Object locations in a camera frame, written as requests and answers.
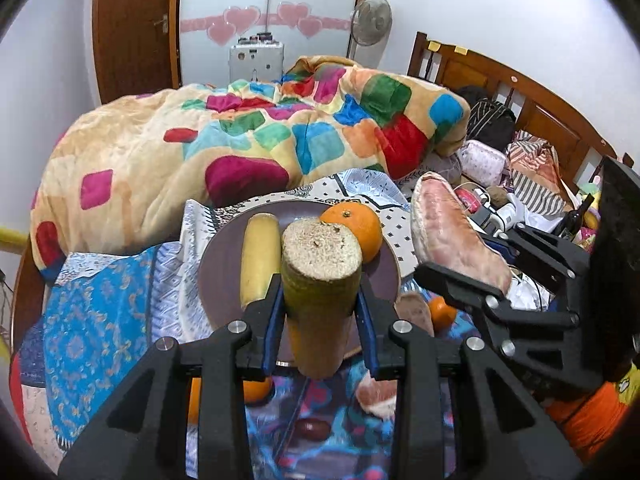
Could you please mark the orange on plate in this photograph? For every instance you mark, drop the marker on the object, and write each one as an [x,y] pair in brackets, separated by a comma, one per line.
[362,221]

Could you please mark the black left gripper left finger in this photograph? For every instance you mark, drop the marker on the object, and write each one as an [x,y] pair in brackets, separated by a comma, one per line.
[139,431]

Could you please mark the white power strip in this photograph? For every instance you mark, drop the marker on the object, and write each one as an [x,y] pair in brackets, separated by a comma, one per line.
[503,219]

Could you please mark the black bag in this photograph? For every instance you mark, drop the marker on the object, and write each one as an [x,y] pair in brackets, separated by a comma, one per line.
[490,122]

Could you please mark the brown wooden door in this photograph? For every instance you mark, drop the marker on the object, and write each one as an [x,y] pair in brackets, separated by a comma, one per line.
[134,46]

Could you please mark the tiny orange by pomelo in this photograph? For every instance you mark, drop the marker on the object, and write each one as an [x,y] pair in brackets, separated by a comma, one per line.
[443,316]

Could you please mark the yellow framed object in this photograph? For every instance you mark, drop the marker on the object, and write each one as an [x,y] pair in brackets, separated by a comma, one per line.
[12,241]

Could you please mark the colourful patchwork blanket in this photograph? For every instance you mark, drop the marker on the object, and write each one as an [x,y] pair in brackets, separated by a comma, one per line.
[118,179]

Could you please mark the pink white pouch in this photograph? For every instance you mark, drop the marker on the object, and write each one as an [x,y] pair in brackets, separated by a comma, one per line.
[482,163]

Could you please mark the standing electric fan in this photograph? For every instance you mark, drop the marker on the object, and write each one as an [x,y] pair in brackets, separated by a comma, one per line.
[370,27]

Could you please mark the white appliance box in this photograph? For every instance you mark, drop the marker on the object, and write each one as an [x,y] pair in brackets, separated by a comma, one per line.
[256,58]

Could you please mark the long sugarcane piece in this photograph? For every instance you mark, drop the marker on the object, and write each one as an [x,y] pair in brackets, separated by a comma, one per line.
[320,273]

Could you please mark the wooden headboard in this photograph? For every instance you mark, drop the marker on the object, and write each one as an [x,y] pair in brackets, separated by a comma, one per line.
[537,110]

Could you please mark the striped cloth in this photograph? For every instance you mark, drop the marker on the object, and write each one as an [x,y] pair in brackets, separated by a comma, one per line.
[535,174]

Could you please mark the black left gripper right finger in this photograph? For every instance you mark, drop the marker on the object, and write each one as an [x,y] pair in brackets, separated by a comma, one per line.
[500,431]

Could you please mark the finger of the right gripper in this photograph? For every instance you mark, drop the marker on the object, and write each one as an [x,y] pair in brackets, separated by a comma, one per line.
[557,264]
[542,348]

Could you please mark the brown round plate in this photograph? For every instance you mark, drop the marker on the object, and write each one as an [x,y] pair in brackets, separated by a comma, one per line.
[219,274]

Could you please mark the short sugarcane piece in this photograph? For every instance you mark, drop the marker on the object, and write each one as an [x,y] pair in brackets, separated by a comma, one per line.
[260,257]

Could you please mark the blue patterned bed cloth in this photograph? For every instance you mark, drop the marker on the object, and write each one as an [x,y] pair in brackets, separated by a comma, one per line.
[104,311]

